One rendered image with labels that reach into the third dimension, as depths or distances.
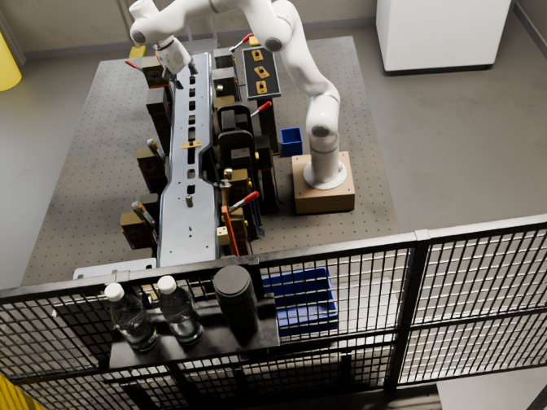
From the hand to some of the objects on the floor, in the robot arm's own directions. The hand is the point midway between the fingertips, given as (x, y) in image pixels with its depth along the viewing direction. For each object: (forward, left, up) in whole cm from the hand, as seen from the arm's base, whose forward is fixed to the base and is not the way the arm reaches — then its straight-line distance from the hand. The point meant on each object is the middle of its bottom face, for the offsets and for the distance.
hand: (186, 79), depth 190 cm
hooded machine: (-172, -184, -138) cm, 288 cm away
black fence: (-23, +107, -129) cm, 169 cm away
